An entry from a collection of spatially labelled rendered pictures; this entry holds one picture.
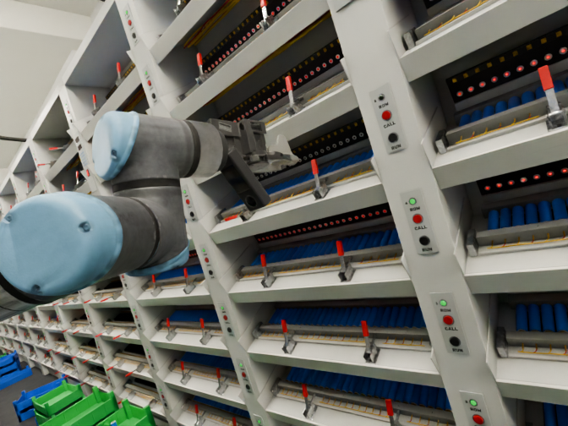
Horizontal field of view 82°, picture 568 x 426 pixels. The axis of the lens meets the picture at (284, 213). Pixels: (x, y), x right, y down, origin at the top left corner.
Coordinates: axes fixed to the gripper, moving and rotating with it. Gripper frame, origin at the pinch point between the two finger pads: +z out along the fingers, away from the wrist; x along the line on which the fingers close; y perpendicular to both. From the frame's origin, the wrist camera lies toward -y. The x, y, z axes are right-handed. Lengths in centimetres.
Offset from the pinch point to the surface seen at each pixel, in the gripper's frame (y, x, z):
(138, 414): -70, 99, -3
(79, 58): 74, 92, -4
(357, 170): -3.4, -8.1, 13.8
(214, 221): -4.9, 44.4, 10.8
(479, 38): 8.8, -37.2, 6.5
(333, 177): -3.4, -1.6, 13.6
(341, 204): -10.4, -4.9, 8.9
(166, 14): 67, 45, 8
